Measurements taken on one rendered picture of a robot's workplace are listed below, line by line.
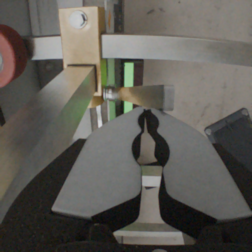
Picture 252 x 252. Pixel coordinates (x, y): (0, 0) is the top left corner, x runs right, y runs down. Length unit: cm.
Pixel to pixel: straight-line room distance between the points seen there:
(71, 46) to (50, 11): 29
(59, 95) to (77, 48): 10
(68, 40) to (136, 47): 9
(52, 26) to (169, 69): 79
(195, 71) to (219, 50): 93
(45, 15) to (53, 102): 40
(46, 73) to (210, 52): 43
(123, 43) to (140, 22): 86
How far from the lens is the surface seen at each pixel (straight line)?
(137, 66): 43
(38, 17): 56
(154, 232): 61
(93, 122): 50
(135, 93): 16
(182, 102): 126
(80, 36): 26
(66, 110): 16
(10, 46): 26
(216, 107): 134
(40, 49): 29
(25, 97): 53
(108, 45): 26
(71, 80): 21
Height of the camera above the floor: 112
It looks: 58 degrees down
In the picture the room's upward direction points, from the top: 173 degrees counter-clockwise
